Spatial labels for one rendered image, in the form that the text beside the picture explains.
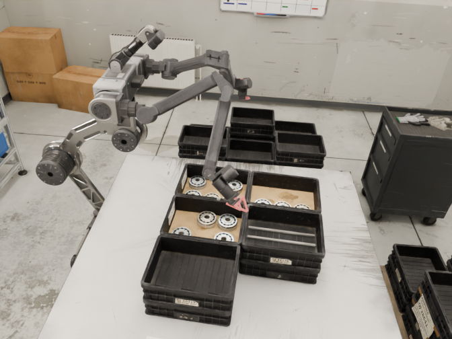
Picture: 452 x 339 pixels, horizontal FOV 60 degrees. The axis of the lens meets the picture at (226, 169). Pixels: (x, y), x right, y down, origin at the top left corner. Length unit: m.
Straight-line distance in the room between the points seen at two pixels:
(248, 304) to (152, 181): 1.08
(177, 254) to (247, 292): 0.39
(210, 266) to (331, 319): 0.61
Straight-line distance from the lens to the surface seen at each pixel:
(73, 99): 4.99
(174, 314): 1.88
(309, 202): 2.33
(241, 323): 1.91
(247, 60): 4.94
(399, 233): 3.62
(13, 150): 3.95
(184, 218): 2.14
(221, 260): 1.95
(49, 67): 5.11
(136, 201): 2.47
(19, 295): 3.10
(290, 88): 5.10
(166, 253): 1.98
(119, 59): 2.03
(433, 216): 3.70
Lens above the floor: 2.32
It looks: 37 degrees down
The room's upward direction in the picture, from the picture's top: 3 degrees clockwise
